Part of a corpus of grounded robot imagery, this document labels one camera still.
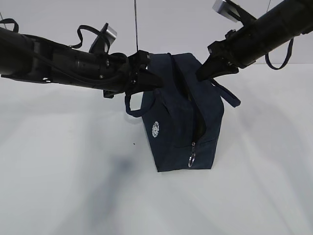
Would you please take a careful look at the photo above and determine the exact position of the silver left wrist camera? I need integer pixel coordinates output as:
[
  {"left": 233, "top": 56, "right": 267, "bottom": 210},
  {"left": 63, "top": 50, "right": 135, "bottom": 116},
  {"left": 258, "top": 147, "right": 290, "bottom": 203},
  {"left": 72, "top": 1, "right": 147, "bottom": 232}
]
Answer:
[{"left": 88, "top": 23, "right": 117, "bottom": 54}]

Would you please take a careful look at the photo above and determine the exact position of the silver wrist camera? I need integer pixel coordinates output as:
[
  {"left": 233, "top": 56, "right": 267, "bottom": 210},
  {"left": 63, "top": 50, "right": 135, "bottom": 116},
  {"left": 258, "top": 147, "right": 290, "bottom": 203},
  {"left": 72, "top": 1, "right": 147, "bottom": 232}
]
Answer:
[
  {"left": 88, "top": 23, "right": 117, "bottom": 54},
  {"left": 212, "top": 0, "right": 257, "bottom": 25}
]

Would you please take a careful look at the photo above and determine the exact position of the navy blue lunch bag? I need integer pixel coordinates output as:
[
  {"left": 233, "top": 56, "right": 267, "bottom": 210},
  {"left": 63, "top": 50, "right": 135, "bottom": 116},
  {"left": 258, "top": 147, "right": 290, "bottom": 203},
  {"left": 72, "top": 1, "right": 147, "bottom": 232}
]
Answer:
[{"left": 125, "top": 53, "right": 241, "bottom": 172}]

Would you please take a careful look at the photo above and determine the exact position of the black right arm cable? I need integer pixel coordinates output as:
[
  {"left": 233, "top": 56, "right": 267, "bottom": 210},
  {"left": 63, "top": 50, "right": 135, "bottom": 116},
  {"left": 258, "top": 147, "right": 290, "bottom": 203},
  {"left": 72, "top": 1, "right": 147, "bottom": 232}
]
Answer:
[{"left": 265, "top": 38, "right": 294, "bottom": 70}]

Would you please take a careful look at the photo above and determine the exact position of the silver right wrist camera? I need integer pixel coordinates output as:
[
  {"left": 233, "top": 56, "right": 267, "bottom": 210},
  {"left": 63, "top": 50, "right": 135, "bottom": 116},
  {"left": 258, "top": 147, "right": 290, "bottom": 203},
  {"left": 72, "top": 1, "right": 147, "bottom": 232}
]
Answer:
[{"left": 212, "top": 0, "right": 257, "bottom": 25}]

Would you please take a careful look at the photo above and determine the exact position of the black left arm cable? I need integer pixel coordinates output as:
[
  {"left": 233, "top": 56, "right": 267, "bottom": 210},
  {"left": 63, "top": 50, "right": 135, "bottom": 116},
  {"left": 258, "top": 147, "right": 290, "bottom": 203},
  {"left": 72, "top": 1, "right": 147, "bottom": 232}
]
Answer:
[{"left": 0, "top": 18, "right": 103, "bottom": 49}]

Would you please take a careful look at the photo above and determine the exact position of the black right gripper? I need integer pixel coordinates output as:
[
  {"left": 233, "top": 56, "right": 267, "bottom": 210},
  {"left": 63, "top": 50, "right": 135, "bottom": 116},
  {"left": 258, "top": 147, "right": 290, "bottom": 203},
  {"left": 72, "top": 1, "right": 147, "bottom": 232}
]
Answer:
[{"left": 196, "top": 29, "right": 247, "bottom": 81}]

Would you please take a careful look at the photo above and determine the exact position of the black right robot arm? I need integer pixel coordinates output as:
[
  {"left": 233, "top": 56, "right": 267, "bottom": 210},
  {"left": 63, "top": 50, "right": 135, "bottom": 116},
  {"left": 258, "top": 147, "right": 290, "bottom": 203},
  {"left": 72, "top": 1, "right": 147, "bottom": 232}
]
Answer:
[{"left": 196, "top": 0, "right": 313, "bottom": 81}]

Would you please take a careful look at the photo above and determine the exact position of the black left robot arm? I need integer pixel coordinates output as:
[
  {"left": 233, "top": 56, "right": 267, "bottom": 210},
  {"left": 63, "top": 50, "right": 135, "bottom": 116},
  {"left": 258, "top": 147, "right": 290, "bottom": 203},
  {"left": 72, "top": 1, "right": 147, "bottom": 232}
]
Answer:
[{"left": 0, "top": 28, "right": 164, "bottom": 96}]

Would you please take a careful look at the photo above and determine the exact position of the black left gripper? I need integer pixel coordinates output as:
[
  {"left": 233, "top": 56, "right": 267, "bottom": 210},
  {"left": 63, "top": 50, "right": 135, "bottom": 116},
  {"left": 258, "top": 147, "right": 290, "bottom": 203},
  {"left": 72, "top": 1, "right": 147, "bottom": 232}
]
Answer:
[{"left": 97, "top": 50, "right": 163, "bottom": 98}]

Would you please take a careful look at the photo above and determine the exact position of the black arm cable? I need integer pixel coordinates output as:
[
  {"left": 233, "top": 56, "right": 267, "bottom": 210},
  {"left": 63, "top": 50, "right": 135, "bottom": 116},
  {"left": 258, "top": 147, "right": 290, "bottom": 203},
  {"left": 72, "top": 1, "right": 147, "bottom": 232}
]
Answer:
[
  {"left": 265, "top": 38, "right": 294, "bottom": 70},
  {"left": 0, "top": 18, "right": 103, "bottom": 49}
]

